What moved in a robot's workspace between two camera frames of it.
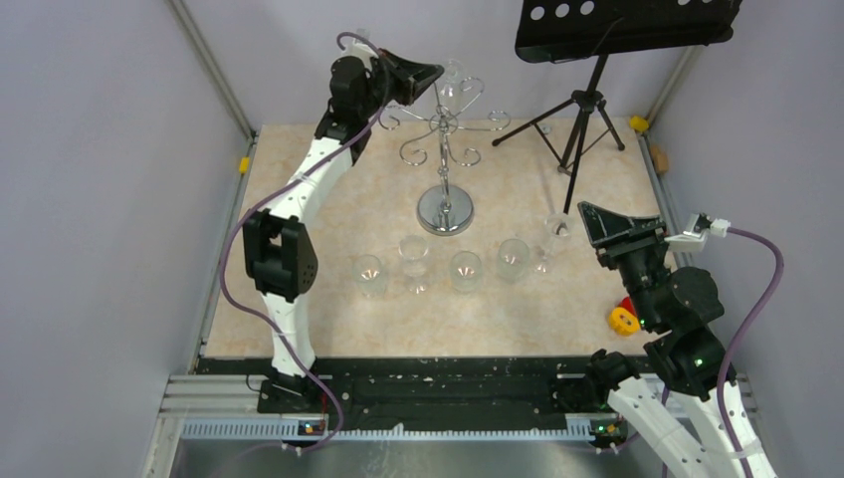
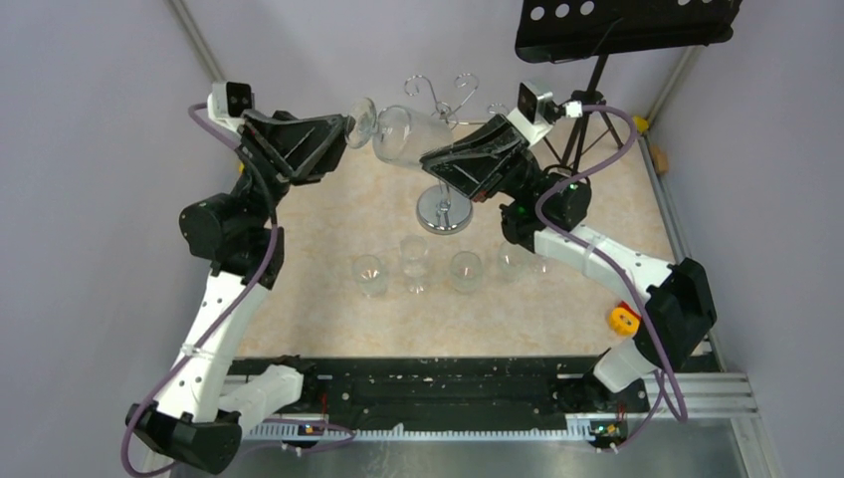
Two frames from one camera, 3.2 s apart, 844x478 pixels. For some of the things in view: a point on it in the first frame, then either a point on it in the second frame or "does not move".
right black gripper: (602, 224) → (485, 162)
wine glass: (413, 249) does not move
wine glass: (513, 258) does not move
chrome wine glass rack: (445, 209) does not move
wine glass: (466, 272) does not move
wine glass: (450, 91) → (402, 137)
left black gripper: (410, 78) → (314, 145)
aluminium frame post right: (690, 54) does not move
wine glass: (367, 271) does not move
